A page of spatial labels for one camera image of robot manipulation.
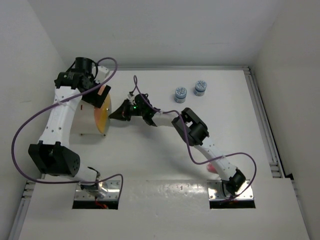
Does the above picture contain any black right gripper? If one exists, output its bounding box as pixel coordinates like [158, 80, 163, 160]
[110, 99, 145, 122]

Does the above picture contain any orange drawer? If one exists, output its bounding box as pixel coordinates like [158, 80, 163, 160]
[94, 94, 112, 134]

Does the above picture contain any cream cabinet with legs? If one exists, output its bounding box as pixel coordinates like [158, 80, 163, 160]
[70, 101, 109, 136]

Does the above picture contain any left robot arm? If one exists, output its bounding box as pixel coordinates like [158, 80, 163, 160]
[28, 57, 111, 185]

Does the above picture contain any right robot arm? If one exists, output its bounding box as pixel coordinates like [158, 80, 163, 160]
[109, 93, 246, 196]

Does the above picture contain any left blue white jar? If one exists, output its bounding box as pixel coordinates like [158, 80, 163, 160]
[174, 86, 187, 104]

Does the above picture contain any blue white jar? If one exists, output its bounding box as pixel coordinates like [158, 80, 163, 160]
[194, 80, 207, 97]
[174, 86, 187, 104]

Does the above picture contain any right blue white jar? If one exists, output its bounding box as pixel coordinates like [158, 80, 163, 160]
[194, 80, 207, 97]

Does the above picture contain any pink-capped tube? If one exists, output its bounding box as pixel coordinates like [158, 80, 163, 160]
[206, 163, 218, 174]

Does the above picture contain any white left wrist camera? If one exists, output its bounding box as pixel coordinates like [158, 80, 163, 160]
[95, 65, 110, 84]

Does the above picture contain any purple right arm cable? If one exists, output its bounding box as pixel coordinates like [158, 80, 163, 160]
[133, 75, 258, 201]

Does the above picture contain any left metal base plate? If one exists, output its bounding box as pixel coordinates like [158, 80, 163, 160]
[74, 180, 122, 201]

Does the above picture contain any metal base plate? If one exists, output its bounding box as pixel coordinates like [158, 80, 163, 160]
[74, 180, 122, 201]
[207, 179, 255, 201]

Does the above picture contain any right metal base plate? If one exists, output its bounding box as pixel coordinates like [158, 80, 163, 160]
[207, 179, 255, 201]

